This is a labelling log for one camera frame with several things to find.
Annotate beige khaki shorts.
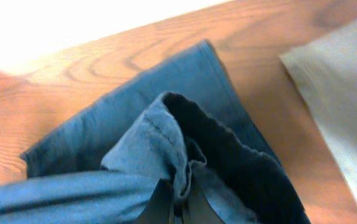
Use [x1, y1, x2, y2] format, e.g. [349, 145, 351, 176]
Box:
[280, 20, 357, 202]

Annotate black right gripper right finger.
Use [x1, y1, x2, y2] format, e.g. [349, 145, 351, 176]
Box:
[183, 178, 224, 224]

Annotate navy blue denim shorts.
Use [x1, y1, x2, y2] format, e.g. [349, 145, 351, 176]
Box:
[0, 41, 309, 224]

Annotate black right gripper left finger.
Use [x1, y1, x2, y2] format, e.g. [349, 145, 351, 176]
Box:
[134, 180, 174, 224]

